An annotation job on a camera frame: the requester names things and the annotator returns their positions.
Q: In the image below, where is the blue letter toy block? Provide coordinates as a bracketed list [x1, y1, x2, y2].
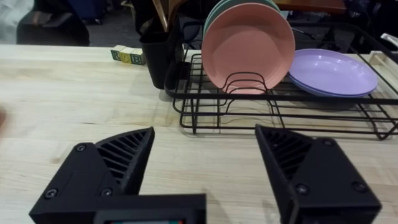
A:
[130, 49, 147, 66]

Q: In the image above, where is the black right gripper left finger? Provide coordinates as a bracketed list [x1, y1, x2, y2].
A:
[29, 126, 155, 224]

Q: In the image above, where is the purple plate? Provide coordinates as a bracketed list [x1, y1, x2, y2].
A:
[287, 48, 379, 99]

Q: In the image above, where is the black cutlery holder cup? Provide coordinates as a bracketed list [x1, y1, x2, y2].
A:
[139, 17, 185, 90]

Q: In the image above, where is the green plate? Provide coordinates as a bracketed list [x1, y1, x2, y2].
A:
[202, 0, 282, 41]

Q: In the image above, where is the wooden utensil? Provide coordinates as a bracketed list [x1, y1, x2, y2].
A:
[151, 0, 170, 33]

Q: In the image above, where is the black wire dish rack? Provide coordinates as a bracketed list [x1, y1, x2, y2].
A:
[164, 20, 398, 141]

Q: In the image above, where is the black chair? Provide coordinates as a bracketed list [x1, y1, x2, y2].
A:
[16, 0, 90, 47]

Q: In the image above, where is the green letter toy block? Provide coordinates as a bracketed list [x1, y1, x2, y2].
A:
[110, 44, 126, 62]

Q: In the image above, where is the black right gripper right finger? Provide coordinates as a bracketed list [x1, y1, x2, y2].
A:
[254, 124, 382, 224]

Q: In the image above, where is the pink plate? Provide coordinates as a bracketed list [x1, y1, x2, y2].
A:
[201, 2, 296, 95]

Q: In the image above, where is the yellow letter toy block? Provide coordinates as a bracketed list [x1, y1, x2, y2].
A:
[119, 47, 136, 65]

